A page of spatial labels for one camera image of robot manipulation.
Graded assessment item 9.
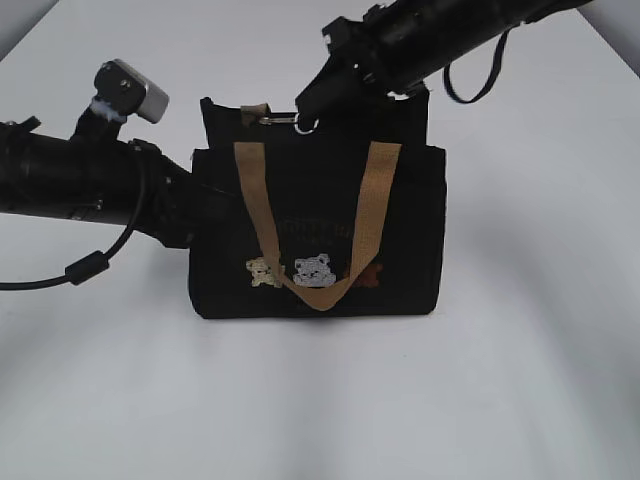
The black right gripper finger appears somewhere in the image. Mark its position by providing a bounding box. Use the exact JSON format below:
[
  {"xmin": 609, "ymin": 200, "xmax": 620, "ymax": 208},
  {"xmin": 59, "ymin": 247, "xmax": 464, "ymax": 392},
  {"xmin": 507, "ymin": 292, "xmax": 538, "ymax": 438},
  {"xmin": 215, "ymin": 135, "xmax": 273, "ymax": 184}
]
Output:
[{"xmin": 295, "ymin": 55, "xmax": 360, "ymax": 118}]

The silver zipper pull ring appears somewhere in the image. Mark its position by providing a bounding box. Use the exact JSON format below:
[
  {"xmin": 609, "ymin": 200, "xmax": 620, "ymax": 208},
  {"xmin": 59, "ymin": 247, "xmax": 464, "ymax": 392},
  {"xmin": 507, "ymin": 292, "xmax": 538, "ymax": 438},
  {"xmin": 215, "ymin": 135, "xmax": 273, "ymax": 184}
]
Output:
[{"xmin": 259, "ymin": 112, "xmax": 322, "ymax": 136}]

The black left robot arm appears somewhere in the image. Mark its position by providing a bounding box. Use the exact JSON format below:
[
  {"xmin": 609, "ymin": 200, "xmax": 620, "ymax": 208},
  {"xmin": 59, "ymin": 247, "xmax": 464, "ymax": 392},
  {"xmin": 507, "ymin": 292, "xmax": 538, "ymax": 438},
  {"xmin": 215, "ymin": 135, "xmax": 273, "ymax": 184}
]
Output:
[{"xmin": 1, "ymin": 117, "xmax": 237, "ymax": 249}]

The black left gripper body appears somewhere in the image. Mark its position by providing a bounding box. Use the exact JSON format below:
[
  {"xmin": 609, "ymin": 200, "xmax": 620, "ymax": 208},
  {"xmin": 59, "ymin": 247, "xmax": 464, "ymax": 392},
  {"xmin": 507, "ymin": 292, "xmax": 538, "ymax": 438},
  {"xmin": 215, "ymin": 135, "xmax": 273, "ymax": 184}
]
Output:
[{"xmin": 130, "ymin": 139, "xmax": 238, "ymax": 249}]

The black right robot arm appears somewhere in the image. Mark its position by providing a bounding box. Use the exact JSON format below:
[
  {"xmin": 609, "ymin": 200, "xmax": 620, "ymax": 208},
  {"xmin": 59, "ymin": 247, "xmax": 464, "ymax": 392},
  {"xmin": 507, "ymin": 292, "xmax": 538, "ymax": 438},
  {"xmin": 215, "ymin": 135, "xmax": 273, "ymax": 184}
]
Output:
[{"xmin": 295, "ymin": 0, "xmax": 582, "ymax": 121}]

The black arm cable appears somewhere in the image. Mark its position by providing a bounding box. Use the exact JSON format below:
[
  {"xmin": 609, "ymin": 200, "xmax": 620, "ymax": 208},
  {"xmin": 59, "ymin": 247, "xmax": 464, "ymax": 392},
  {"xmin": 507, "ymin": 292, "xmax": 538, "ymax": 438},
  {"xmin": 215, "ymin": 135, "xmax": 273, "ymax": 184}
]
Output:
[
  {"xmin": 442, "ymin": 19, "xmax": 526, "ymax": 105},
  {"xmin": 0, "ymin": 144, "xmax": 151, "ymax": 292}
]

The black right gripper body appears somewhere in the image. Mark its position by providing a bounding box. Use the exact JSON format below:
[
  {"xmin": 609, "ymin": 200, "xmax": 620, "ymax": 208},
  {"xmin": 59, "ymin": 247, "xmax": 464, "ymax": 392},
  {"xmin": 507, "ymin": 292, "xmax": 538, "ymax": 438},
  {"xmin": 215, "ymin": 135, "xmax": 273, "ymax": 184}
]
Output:
[{"xmin": 319, "ymin": 16, "xmax": 385, "ymax": 85}]

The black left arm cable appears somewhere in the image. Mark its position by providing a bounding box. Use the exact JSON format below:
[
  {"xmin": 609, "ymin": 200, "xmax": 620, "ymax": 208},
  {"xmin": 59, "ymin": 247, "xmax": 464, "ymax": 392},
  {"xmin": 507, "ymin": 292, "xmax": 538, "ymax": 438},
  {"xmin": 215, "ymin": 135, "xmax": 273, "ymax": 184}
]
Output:
[{"xmin": 0, "ymin": 144, "xmax": 151, "ymax": 292}]

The black canvas tote bag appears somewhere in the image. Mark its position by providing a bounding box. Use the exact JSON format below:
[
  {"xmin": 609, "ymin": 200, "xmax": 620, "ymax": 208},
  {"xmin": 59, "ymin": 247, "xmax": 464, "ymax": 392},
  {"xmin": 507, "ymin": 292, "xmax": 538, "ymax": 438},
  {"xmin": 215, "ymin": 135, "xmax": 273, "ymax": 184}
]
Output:
[{"xmin": 188, "ymin": 92, "xmax": 447, "ymax": 320}]

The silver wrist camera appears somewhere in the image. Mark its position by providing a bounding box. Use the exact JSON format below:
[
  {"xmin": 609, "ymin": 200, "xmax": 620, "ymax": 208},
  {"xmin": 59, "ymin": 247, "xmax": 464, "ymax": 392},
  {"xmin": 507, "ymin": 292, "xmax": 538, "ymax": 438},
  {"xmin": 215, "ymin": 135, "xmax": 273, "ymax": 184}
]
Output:
[{"xmin": 94, "ymin": 59, "xmax": 169, "ymax": 124}]

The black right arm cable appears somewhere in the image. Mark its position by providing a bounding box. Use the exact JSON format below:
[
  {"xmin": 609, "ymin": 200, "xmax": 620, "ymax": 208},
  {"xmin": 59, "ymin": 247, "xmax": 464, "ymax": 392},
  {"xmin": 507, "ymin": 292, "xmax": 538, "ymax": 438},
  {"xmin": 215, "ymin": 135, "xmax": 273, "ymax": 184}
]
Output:
[{"xmin": 442, "ymin": 19, "xmax": 526, "ymax": 105}]

